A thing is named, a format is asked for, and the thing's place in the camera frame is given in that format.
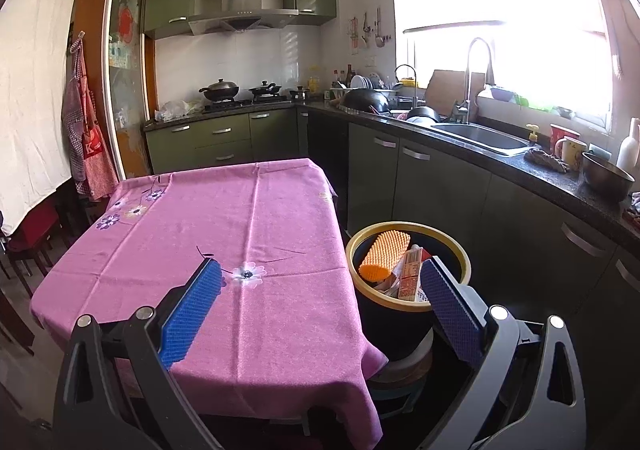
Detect black built-in appliance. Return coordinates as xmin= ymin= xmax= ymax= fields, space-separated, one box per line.
xmin=306 ymin=110 xmax=350 ymax=231

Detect green base cabinets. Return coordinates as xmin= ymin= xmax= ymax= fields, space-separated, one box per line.
xmin=145 ymin=107 xmax=640 ymax=381

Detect red checked apron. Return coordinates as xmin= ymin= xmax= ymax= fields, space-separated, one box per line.
xmin=75 ymin=47 xmax=120 ymax=202

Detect red cushioned wooden chair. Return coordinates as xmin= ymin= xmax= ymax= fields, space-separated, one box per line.
xmin=7 ymin=200 xmax=61 ymax=276

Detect red and white carton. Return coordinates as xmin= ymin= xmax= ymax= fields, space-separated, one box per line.
xmin=397 ymin=245 xmax=434 ymax=303

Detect black pot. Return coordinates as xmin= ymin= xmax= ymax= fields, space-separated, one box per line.
xmin=406 ymin=106 xmax=442 ymax=125

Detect steel bowl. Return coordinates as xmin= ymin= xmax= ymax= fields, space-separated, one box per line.
xmin=581 ymin=152 xmax=636 ymax=203

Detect yellow-rimmed dark bin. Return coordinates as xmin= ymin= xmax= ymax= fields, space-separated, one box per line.
xmin=345 ymin=221 xmax=472 ymax=363

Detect glass sliding door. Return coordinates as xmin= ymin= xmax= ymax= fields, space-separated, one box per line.
xmin=102 ymin=0 xmax=151 ymax=181

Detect black lidded frying pan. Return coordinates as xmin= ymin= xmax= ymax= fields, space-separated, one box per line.
xmin=248 ymin=80 xmax=284 ymax=98

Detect dark wooden chair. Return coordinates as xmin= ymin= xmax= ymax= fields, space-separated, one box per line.
xmin=0 ymin=255 xmax=36 ymax=361

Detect white hanging cloth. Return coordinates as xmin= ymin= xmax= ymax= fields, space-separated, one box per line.
xmin=0 ymin=0 xmax=84 ymax=237

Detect gas stove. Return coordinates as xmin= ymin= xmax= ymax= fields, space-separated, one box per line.
xmin=202 ymin=97 xmax=294 ymax=112

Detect purple checked apron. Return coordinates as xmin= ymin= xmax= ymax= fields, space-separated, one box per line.
xmin=61 ymin=32 xmax=94 ymax=183

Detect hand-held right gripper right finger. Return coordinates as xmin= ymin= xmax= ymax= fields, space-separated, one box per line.
xmin=420 ymin=256 xmax=588 ymax=450

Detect low round stool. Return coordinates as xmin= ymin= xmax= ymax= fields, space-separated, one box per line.
xmin=367 ymin=330 xmax=436 ymax=423

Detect steel faucet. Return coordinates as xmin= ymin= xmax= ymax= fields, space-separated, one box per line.
xmin=452 ymin=37 xmax=496 ymax=125

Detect dark stone countertop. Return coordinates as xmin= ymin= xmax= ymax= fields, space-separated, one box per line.
xmin=144 ymin=100 xmax=640 ymax=243

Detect large black wok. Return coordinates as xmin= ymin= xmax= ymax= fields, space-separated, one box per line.
xmin=341 ymin=88 xmax=391 ymax=115

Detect hanging kitchen utensils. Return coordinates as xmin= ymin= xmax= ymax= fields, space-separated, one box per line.
xmin=347 ymin=7 xmax=394 ymax=56

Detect clear plastic bags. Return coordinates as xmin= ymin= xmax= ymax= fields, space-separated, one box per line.
xmin=154 ymin=100 xmax=205 ymax=123

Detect wooden cutting board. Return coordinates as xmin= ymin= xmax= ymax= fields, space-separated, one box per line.
xmin=424 ymin=70 xmax=487 ymax=117

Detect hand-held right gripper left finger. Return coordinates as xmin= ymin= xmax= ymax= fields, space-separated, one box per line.
xmin=52 ymin=257 xmax=223 ymax=450

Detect yellow kettle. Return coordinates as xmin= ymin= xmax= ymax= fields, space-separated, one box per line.
xmin=395 ymin=64 xmax=419 ymax=88

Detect red mug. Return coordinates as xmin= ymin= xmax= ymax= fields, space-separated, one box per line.
xmin=549 ymin=124 xmax=581 ymax=159

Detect black lidded wok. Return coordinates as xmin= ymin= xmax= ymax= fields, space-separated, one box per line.
xmin=198 ymin=78 xmax=241 ymax=103

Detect white plastic bottle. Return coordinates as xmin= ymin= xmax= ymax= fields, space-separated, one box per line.
xmin=616 ymin=117 xmax=640 ymax=171

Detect pink floral tablecloth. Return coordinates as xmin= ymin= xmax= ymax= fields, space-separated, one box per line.
xmin=29 ymin=158 xmax=390 ymax=450

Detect dish rack with plates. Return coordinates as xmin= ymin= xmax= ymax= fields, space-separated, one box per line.
xmin=325 ymin=74 xmax=401 ymax=103

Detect brown rag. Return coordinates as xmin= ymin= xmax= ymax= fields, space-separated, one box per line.
xmin=524 ymin=147 xmax=571 ymax=175

